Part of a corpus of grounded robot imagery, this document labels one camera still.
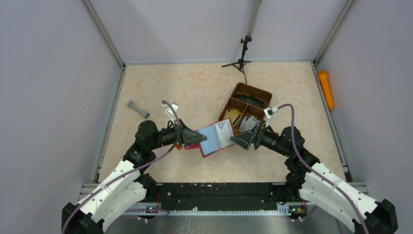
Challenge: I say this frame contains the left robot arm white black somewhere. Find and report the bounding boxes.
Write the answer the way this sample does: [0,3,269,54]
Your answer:
[61,120,207,234]

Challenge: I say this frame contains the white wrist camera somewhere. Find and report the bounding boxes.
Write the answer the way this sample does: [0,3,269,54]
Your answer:
[163,102,179,122]
[264,106,279,127]

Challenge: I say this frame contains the white perforated cable duct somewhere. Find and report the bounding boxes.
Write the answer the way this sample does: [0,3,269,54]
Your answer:
[124,205,291,216]

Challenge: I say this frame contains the black mini tripod stand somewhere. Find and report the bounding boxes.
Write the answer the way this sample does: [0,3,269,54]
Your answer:
[221,35,252,84]

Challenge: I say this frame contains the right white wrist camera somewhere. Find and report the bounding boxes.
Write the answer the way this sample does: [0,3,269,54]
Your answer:
[264,106,279,127]

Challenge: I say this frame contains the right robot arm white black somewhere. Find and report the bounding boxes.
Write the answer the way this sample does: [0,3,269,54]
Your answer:
[230,125,398,234]

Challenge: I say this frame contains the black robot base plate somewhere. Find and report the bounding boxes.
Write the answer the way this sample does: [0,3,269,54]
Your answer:
[143,182,304,212]

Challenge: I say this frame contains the silver cards in basket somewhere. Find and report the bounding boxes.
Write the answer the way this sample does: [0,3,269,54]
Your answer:
[239,116,260,132]

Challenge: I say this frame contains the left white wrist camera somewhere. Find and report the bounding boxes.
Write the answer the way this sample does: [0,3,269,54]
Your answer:
[163,102,179,122]

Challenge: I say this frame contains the light blue card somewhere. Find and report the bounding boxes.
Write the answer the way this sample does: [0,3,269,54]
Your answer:
[197,120,236,156]

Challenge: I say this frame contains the brown wicker divided basket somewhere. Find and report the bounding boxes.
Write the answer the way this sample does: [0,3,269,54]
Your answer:
[218,82,273,133]

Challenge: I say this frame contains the orange flashlight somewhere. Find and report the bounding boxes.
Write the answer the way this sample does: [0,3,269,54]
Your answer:
[318,70,335,110]

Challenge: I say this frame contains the grey plastic connector piece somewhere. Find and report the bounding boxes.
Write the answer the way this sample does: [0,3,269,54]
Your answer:
[127,100,150,119]

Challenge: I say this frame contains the black item in basket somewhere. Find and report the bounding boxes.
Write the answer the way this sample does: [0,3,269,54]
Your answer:
[234,94,264,109]

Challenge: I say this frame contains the silver credit card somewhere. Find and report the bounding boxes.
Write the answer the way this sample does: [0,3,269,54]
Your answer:
[215,119,234,148]

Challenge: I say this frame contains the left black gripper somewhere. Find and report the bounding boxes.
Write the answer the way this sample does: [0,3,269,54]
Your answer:
[149,118,207,150]

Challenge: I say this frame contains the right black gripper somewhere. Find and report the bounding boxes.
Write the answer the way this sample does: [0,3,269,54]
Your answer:
[230,120,292,157]

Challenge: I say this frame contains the gold card in basket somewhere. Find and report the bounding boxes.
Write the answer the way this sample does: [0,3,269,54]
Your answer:
[223,109,243,126]

